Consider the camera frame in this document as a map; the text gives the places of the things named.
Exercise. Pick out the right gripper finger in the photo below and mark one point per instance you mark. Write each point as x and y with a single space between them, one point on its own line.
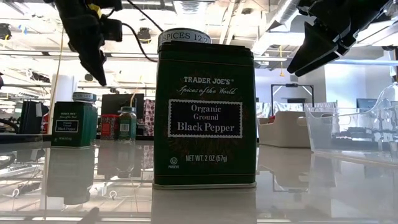
329 56
311 46

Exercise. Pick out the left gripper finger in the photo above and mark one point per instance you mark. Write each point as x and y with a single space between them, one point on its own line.
94 67

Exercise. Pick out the red spice tin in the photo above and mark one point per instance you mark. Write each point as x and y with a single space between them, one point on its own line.
271 119
107 127

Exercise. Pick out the green black pepper tin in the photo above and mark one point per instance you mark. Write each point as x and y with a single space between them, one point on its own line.
205 149
74 138

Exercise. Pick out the small black ceiling lamp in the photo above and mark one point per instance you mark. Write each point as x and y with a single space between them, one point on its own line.
88 77

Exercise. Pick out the yellow tape tag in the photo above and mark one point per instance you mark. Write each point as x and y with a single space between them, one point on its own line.
94 10

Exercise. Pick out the white round column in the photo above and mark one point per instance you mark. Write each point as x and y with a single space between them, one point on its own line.
63 90

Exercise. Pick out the black computer monitor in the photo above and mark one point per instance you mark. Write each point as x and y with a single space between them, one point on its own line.
115 104

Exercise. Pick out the floral patterned cloth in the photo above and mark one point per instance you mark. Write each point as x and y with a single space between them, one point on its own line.
149 118

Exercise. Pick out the clear plastic bin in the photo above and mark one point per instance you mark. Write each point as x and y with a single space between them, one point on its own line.
323 133

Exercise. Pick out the black computer tower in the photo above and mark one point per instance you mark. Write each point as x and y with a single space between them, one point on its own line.
29 119

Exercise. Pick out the white plastic bin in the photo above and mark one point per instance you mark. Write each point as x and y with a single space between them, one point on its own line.
286 133

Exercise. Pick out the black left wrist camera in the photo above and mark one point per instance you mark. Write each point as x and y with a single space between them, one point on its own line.
112 30

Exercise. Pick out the dark wall screen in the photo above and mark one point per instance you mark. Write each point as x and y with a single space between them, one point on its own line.
367 103

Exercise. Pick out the black aluminium table frame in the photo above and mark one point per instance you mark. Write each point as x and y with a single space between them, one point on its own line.
31 139

